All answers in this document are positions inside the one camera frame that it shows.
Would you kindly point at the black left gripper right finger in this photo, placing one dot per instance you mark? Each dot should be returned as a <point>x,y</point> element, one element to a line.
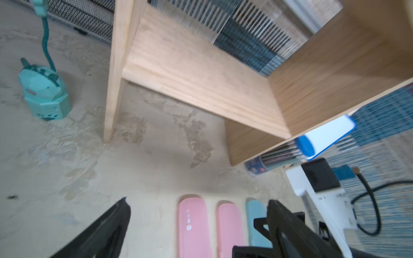
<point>289,235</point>

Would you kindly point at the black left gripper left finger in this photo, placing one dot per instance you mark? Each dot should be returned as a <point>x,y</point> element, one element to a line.
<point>103,238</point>

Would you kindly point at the blue framed whiteboard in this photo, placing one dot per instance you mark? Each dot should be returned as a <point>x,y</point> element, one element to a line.
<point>328,134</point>

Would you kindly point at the pink pencil case with label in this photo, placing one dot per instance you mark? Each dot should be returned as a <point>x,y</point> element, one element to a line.
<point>193,235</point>

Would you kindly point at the wooden shelf unit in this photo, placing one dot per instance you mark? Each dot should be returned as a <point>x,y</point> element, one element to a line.
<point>362,54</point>

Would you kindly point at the plain pink pencil case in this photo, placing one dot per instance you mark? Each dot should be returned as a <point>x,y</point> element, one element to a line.
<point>229,229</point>

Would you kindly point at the clear pencil tube blue lid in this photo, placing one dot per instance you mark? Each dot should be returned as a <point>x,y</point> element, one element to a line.
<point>290,153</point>

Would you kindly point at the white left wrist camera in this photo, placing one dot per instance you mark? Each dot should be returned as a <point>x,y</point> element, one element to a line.
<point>317,180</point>

